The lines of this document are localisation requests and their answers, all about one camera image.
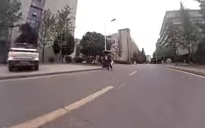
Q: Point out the person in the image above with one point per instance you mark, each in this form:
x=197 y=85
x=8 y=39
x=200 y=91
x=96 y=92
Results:
x=107 y=61

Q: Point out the street lamp pole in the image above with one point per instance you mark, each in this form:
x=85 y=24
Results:
x=105 y=36

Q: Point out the grey concrete building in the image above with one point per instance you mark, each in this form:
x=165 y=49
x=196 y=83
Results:
x=125 y=45

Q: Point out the row of trees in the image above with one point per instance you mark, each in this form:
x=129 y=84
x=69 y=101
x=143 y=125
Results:
x=66 y=40

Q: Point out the grey paved sidewalk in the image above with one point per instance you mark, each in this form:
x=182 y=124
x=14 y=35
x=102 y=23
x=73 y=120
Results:
x=56 y=68

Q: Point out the white painted lane line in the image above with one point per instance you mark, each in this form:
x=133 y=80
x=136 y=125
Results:
x=73 y=105

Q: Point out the grey asphalt road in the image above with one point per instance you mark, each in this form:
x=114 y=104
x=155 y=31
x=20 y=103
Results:
x=150 y=96

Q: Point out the tall glass-fronted building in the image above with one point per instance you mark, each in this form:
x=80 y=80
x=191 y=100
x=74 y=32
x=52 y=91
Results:
x=36 y=20

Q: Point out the white car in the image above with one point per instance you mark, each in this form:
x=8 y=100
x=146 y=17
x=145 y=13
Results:
x=22 y=56

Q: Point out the multi-storey grey building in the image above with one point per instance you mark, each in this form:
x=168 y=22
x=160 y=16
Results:
x=176 y=30

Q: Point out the white edge line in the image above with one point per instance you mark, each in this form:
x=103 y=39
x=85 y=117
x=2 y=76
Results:
x=193 y=74

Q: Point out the trees beside building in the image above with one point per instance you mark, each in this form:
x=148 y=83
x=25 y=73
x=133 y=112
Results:
x=193 y=40

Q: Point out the grey sidewalk with kerb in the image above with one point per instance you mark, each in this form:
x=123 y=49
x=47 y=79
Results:
x=196 y=70

